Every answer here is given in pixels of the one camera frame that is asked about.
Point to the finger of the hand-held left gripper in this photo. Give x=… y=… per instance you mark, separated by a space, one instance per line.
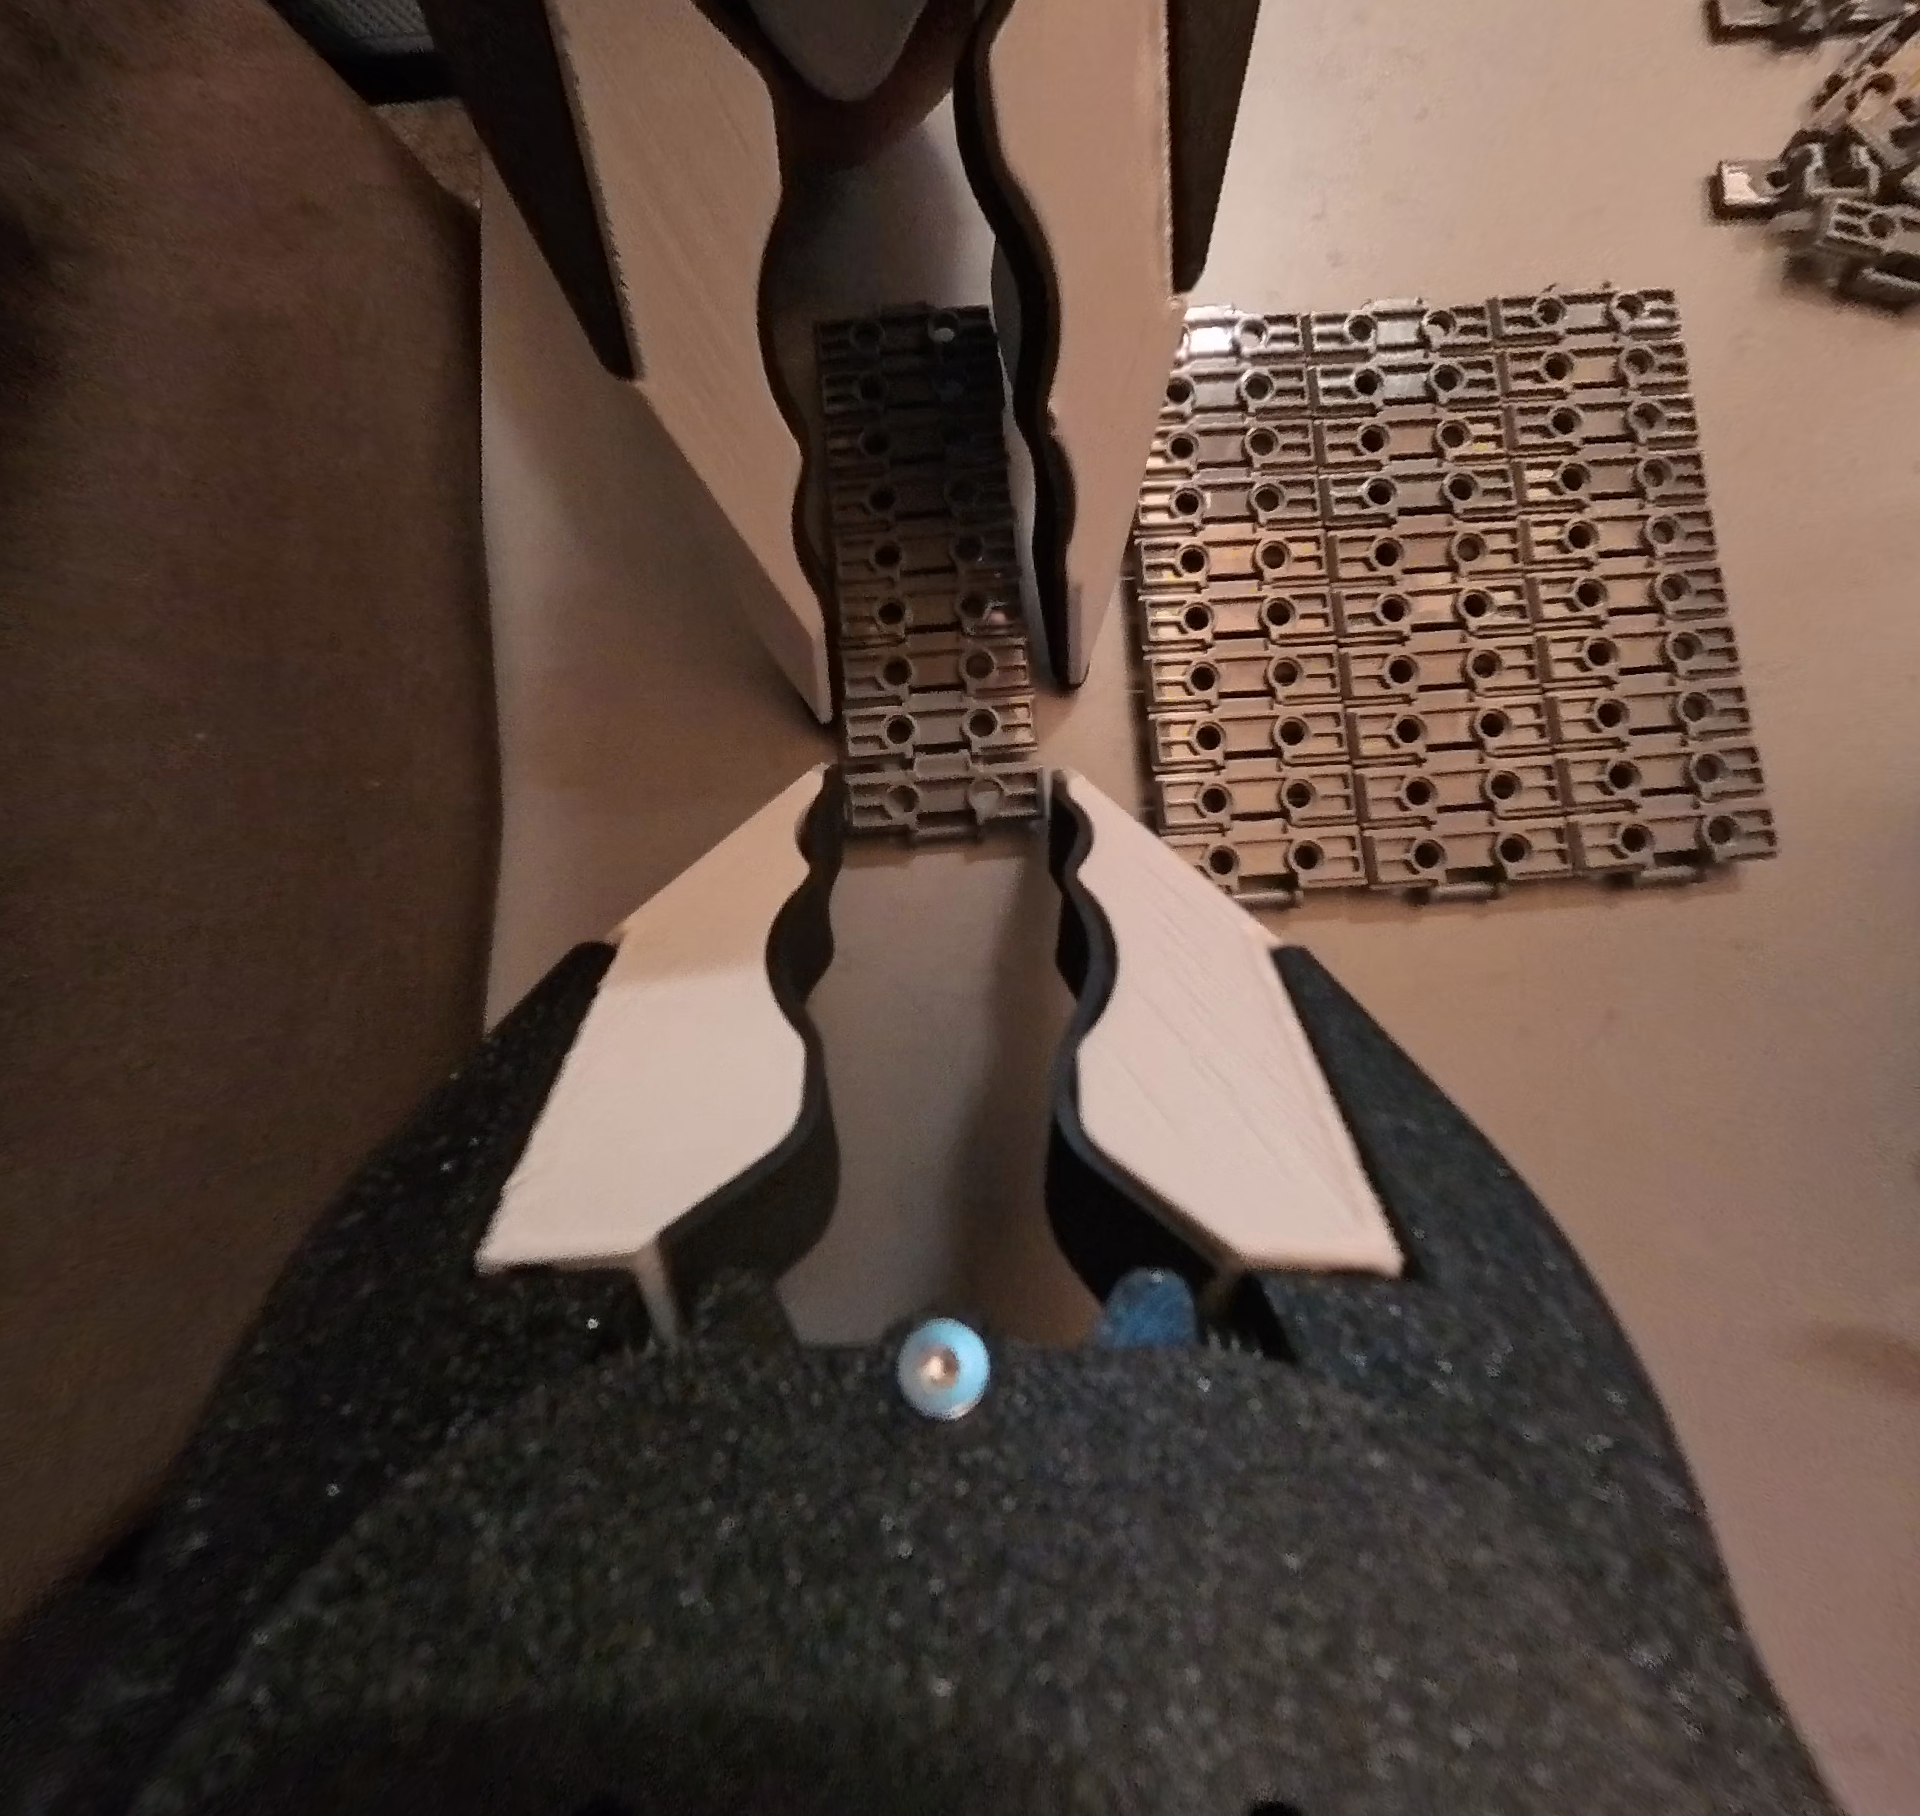
x=676 y=227
x=1102 y=195

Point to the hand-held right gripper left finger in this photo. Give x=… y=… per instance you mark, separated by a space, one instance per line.
x=661 y=1082

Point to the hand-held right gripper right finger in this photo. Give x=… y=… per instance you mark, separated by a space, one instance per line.
x=1231 y=1097

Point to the dark grey plastic track link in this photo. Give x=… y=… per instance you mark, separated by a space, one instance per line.
x=947 y=804

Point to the strip of joined track links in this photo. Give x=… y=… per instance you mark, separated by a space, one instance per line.
x=908 y=570

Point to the pile of track links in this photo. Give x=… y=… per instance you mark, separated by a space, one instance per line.
x=1846 y=195

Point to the person's left hand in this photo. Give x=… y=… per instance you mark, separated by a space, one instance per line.
x=899 y=121

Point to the mat of joined track links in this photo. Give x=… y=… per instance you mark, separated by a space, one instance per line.
x=1456 y=603

